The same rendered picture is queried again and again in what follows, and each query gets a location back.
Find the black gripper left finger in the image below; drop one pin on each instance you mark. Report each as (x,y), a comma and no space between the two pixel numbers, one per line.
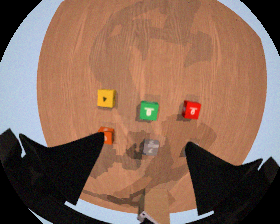
(67,165)

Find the small red block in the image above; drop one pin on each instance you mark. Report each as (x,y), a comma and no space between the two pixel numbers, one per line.
(191,109)

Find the grey block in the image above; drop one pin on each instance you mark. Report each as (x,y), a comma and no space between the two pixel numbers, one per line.
(150,147)

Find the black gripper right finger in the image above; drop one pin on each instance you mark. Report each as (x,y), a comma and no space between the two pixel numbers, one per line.
(212,178)

